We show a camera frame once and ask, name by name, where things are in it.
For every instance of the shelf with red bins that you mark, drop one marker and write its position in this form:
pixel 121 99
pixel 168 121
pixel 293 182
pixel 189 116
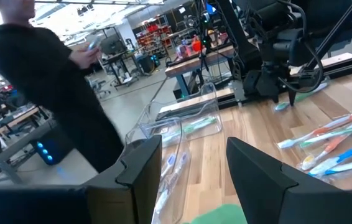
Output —
pixel 154 35

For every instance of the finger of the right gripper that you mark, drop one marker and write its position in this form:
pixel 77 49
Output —
pixel 291 98
pixel 276 98

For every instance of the clear plastic bin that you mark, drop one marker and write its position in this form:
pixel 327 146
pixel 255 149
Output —
pixel 207 105
pixel 180 146

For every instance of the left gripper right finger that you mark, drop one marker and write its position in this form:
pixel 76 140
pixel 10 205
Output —
pixel 288 199

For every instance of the black computer tower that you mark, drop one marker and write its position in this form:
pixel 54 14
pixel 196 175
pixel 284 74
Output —
pixel 53 149

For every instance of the grey office chair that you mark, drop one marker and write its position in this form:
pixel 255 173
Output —
pixel 99 87

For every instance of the person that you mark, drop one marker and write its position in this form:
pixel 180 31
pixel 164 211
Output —
pixel 54 93

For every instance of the purple toothbrush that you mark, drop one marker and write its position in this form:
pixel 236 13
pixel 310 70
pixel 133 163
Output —
pixel 176 174
pixel 170 161

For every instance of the wooden workbench metal legs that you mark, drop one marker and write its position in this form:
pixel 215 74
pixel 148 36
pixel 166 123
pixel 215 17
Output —
pixel 8 121

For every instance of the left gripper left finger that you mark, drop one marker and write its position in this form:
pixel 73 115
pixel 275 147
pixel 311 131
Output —
pixel 101 205

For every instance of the smartphone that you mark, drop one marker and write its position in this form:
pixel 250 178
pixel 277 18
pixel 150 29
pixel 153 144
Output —
pixel 93 43

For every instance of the orange wrapped toothbrush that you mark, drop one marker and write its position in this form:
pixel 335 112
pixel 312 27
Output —
pixel 331 146
pixel 319 130

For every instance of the green cloth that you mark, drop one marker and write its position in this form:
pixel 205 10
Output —
pixel 219 214

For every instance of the black standing desk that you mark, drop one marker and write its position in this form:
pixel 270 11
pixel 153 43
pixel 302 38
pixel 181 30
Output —
pixel 123 67

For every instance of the orange plastic container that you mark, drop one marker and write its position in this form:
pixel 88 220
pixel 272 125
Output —
pixel 196 46

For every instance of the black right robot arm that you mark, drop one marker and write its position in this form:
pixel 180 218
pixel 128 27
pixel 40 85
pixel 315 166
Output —
pixel 241 37

